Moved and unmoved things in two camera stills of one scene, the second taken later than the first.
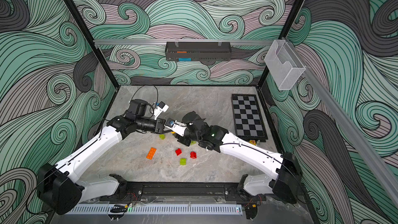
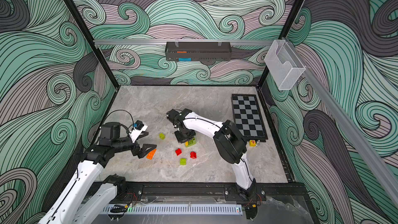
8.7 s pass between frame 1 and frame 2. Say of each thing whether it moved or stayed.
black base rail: stayed
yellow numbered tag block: stayed
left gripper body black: moved
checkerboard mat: stayed
